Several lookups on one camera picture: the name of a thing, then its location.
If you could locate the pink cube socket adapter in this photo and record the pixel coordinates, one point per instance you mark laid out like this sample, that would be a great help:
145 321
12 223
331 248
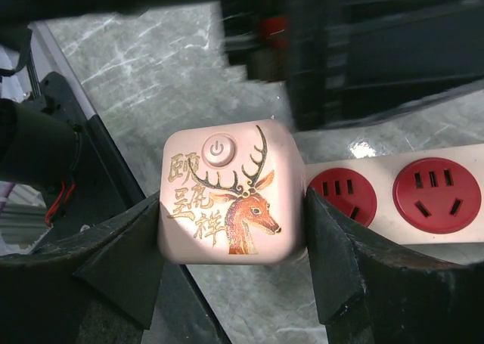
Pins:
232 195

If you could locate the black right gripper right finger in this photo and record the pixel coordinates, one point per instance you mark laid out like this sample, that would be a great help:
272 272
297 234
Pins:
369 289

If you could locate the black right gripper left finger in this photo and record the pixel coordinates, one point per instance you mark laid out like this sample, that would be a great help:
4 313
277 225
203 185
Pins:
98 286

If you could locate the beige power strip red sockets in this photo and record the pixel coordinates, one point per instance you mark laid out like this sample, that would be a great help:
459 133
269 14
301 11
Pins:
424 197

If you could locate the aluminium frame rail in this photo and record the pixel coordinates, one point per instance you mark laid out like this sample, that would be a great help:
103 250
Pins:
50 169

